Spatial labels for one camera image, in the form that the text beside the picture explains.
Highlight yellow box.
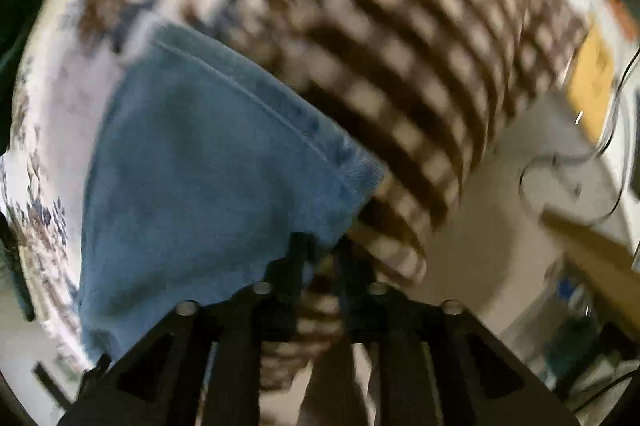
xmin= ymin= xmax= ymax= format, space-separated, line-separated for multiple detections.
xmin=565 ymin=22 xmax=614 ymax=144

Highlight floral bed cover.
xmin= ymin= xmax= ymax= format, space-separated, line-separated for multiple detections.
xmin=1 ymin=0 xmax=587 ymax=373

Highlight blue denim jeans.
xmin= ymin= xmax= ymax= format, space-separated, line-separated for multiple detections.
xmin=77 ymin=24 xmax=385 ymax=359

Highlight brown cardboard box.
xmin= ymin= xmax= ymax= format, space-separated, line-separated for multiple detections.
xmin=540 ymin=209 xmax=639 ymax=313

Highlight black cable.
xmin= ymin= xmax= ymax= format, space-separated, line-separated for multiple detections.
xmin=518 ymin=50 xmax=640 ymax=227

